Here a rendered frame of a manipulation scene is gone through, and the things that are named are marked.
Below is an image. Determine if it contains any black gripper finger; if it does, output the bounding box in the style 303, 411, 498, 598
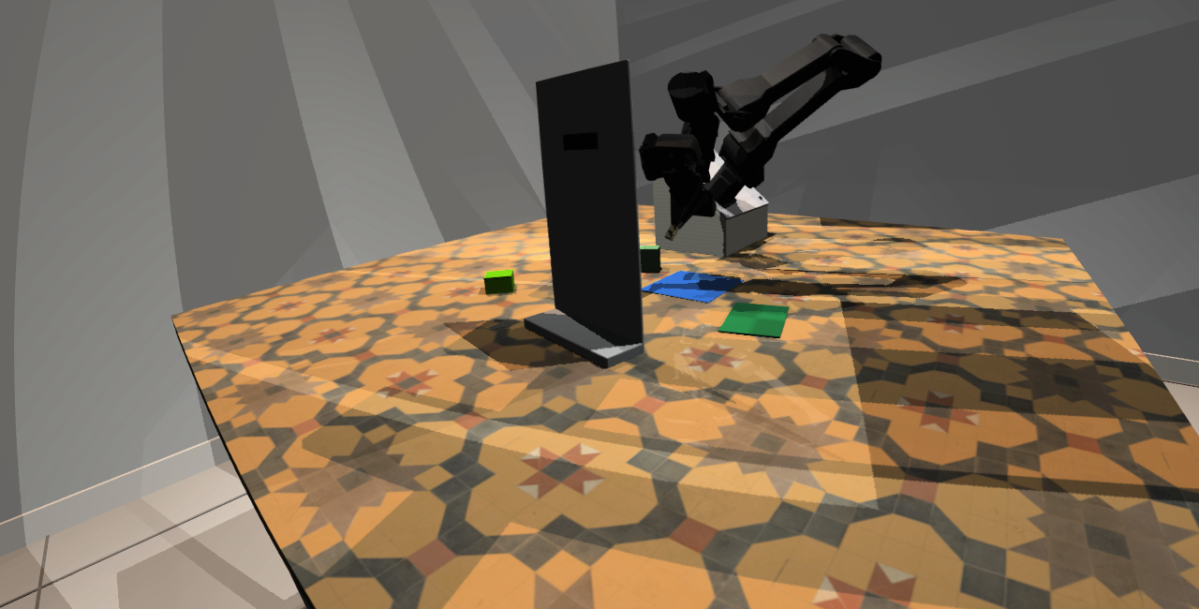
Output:
680, 192, 709, 228
661, 171, 703, 225

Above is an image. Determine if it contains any blue square mat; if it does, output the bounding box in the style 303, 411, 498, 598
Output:
641, 271, 743, 303

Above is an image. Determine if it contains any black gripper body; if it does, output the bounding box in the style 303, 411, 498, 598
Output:
653, 131, 717, 217

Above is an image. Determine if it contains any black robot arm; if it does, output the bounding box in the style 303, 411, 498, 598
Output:
639, 34, 881, 209

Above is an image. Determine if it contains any black panel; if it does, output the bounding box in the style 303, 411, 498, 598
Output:
524, 60, 644, 368

